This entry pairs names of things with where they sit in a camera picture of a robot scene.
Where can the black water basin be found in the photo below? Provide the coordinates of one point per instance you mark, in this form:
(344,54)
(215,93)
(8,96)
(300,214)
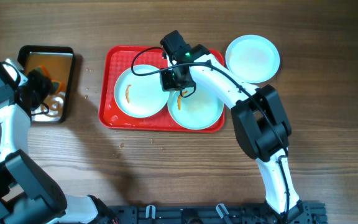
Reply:
(60,63)

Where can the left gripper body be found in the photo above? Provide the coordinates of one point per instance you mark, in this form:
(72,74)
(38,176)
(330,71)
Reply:
(34,88)

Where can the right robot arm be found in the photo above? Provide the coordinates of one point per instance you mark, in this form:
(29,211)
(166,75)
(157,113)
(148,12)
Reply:
(261,125)

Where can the white plate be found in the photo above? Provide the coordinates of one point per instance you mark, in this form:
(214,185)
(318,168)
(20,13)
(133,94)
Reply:
(199,111)
(139,96)
(252,58)

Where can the white plate top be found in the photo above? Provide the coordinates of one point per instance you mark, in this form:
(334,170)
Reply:
(139,96)

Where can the orange green sponge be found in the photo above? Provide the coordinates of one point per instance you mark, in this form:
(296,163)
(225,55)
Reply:
(56,86)

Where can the red plastic tray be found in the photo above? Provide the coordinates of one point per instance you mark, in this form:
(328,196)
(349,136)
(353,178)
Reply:
(119,59)

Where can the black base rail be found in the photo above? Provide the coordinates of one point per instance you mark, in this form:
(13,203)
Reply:
(258,213)

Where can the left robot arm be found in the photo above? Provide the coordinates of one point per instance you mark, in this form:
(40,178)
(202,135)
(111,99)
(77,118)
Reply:
(27,193)

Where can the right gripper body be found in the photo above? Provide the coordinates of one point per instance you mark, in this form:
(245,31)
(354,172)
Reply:
(171,81)

